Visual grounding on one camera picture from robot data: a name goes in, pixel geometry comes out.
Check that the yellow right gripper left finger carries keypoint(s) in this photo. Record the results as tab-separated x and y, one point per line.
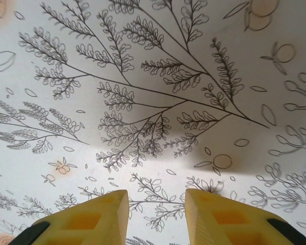
91	224

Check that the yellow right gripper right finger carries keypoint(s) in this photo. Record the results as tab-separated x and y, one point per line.
224	224

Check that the floral patterned table cover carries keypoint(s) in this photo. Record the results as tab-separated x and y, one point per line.
153	76

